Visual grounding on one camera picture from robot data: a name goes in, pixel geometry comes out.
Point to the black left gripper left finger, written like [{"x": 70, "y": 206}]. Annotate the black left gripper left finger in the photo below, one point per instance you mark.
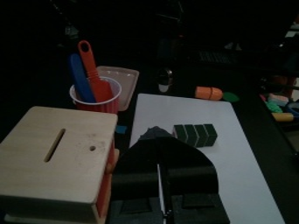
[{"x": 136, "y": 175}]

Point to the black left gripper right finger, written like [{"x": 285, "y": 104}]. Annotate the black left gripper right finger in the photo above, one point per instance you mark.
[{"x": 191, "y": 175}]

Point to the white cutting board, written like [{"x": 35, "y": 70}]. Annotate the white cutting board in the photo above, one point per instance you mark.
[{"x": 241, "y": 163}]

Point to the dark green sushi roll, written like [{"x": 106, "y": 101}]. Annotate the dark green sushi roll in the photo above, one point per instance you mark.
[{"x": 195, "y": 134}]

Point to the small blue tile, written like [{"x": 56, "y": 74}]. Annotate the small blue tile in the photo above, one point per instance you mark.
[{"x": 120, "y": 129}]

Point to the wooden box with slot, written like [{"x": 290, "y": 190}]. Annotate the wooden box with slot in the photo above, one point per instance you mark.
[{"x": 51, "y": 157}]

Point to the red plastic cup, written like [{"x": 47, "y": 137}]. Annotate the red plastic cup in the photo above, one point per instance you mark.
[{"x": 104, "y": 105}]

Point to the orange toy carrot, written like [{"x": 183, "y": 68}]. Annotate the orange toy carrot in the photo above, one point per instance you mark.
[{"x": 210, "y": 93}]

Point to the yellow toy cylinder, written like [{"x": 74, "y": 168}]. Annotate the yellow toy cylinder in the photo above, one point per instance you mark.
[{"x": 283, "y": 117}]

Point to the green toy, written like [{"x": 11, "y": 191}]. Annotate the green toy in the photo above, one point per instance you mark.
[{"x": 274, "y": 107}]

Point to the translucent pink tray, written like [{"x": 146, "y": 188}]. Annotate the translucent pink tray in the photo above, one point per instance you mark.
[{"x": 126, "y": 81}]

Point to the pink and white toy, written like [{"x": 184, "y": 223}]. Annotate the pink and white toy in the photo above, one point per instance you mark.
[{"x": 278, "y": 99}]

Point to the blue plastic utensil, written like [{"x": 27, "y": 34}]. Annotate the blue plastic utensil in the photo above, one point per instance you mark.
[{"x": 82, "y": 78}]

